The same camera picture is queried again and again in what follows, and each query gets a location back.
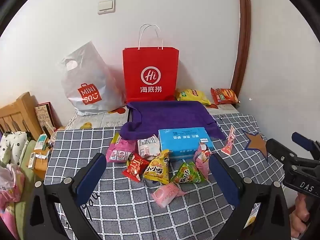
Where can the pink stick snack packet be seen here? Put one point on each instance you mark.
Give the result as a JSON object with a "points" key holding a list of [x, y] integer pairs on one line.
{"points": [[228, 142]]}

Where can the pink pastry packet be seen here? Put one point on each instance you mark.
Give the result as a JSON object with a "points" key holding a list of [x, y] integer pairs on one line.
{"points": [[165, 193]]}

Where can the white light switch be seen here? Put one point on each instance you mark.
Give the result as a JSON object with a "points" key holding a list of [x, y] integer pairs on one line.
{"points": [[106, 5]]}

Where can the green cushion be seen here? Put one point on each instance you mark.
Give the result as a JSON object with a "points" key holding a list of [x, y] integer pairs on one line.
{"points": [[25, 157]]}

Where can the white remote control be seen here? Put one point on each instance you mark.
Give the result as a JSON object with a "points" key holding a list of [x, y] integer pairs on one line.
{"points": [[32, 160]]}

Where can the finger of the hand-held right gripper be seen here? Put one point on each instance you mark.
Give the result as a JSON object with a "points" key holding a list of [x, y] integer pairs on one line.
{"points": [[282, 152], [303, 140]]}

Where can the patterned box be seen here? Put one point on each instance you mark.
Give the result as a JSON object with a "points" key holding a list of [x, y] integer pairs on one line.
{"points": [[45, 112]]}

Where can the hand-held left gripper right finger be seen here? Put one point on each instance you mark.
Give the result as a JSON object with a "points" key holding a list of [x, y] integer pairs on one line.
{"points": [[223, 180]]}

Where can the white plastic bag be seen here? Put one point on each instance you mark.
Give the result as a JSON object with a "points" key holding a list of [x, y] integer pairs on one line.
{"points": [[87, 75]]}

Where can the red chips bag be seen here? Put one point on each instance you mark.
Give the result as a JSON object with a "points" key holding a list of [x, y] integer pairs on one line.
{"points": [[223, 96]]}

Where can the purple towel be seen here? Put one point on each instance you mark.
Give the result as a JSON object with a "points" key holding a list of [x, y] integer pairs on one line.
{"points": [[170, 115]]}

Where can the yellow triangular snack packet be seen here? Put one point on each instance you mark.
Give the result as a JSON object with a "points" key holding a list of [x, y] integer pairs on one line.
{"points": [[157, 170]]}

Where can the blue tissue pack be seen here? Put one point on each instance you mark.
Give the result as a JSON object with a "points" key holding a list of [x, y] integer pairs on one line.
{"points": [[185, 140]]}

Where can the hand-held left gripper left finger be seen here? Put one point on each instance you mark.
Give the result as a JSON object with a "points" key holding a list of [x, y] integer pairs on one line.
{"points": [[91, 177]]}

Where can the grey checkered blanket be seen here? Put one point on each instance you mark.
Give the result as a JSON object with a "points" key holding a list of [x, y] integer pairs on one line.
{"points": [[125, 205]]}

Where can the red paper bag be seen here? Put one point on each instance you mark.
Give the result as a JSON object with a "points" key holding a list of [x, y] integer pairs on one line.
{"points": [[150, 62]]}

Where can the green triangular snack packet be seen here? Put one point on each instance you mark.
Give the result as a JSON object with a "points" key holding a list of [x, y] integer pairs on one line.
{"points": [[187, 173]]}

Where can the white and red snack packet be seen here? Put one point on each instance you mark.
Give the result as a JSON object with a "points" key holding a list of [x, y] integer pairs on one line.
{"points": [[148, 147]]}

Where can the person's right hand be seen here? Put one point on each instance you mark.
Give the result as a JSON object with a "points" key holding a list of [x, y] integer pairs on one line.
{"points": [[300, 212]]}

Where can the wooden headboard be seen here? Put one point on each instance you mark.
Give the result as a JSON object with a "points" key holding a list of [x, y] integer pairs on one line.
{"points": [[17, 112]]}

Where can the yellow chips bag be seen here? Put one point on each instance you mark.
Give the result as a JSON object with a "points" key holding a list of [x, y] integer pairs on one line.
{"points": [[193, 96]]}

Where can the pale pink fruit snack packet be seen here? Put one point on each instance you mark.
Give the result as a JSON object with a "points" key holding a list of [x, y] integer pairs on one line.
{"points": [[202, 160]]}

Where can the wooden door frame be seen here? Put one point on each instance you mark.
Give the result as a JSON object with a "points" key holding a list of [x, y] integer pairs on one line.
{"points": [[243, 42]]}

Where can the wooden nightstand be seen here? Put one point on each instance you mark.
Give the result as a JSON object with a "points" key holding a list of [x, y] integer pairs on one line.
{"points": [[41, 166]]}

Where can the white flowered pillow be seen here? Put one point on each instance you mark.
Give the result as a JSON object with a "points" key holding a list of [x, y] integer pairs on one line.
{"points": [[12, 142]]}

